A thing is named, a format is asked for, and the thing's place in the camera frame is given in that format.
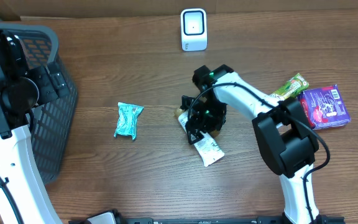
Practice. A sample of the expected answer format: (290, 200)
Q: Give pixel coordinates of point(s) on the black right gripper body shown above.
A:
(213, 117)

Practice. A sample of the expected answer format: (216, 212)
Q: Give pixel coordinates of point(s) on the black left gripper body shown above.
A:
(46, 91)

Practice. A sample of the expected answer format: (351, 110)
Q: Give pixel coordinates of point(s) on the white tube gold cap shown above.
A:
(207, 147)

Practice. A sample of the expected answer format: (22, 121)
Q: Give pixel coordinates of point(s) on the teal packet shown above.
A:
(127, 121)

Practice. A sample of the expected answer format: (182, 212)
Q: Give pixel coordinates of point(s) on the green yellow snack pouch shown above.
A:
(292, 88)

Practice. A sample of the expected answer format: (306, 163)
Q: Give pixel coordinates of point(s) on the purple sanitary pad pack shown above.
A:
(324, 107)

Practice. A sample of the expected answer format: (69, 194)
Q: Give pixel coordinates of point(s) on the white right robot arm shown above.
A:
(286, 142)

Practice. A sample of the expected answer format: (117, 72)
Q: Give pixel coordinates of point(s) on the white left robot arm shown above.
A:
(23, 197)

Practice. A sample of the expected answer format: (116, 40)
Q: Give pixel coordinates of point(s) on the white barcode scanner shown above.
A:
(194, 33)

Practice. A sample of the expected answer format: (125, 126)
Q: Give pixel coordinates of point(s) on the grey plastic mesh basket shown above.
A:
(51, 118)

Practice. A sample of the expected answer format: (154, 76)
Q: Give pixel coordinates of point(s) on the brown cardboard backdrop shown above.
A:
(12, 10)

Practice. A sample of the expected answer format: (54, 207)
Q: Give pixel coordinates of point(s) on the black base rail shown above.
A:
(258, 220)

